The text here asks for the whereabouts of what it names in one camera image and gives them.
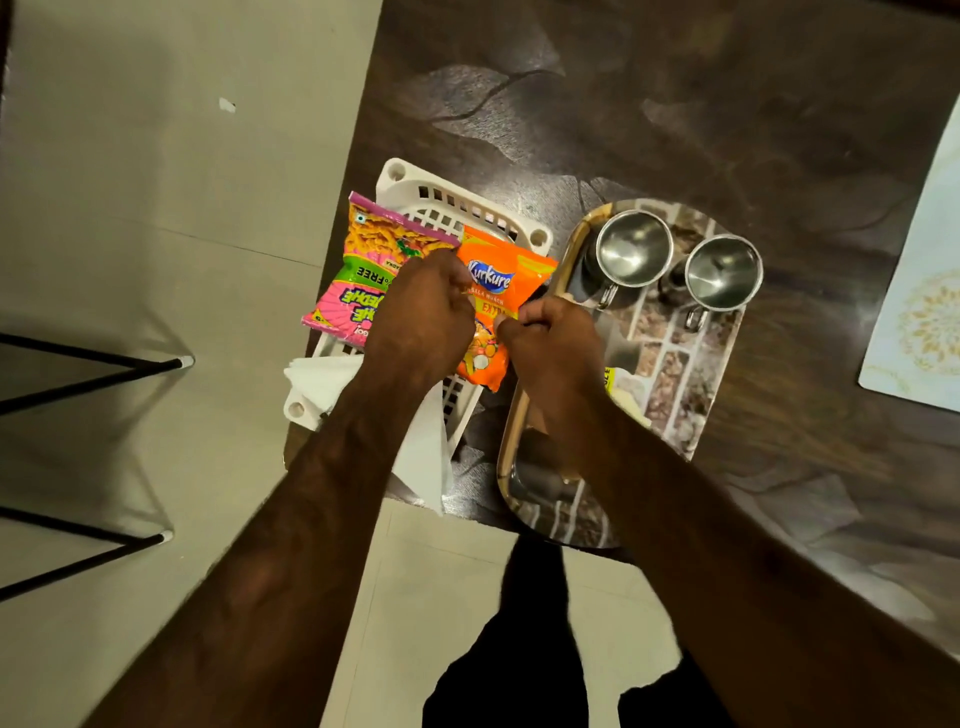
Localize pink snack packet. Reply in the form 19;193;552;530
301;191;461;351

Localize black metal hairpin leg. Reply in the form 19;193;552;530
0;333;195;418
0;505;174;605

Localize steel cup with handle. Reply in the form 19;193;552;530
660;234;765;333
579;210;675;312

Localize white plastic basket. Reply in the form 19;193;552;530
283;157;554;459

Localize person's right forearm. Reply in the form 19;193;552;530
534;388;960;728

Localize orange snack packet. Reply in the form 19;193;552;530
453;225;560;393

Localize black trousers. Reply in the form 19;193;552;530
422;535;741;728

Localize white paper napkin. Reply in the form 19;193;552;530
285;354;454;517

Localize stone pattern serving tray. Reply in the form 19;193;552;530
496;197;751;550

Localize person's left forearm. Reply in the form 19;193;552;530
81;375;445;728

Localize person's left hand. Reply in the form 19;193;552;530
352;249;477;393

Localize pale placemat with gold motif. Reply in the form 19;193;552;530
858;93;960;414

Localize person's right hand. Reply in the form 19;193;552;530
495;294;609;423

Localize small yellow white sachet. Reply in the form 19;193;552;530
603;366;654;429

